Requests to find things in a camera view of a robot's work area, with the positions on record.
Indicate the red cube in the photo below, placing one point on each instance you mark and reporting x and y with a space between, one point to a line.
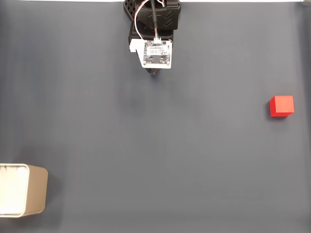
281 105

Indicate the camera board on white mount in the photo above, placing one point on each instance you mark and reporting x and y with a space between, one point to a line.
158 52

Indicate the beige box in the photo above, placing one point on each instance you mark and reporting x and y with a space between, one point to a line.
36 191

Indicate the white paper padding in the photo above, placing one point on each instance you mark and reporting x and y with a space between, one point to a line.
12 189

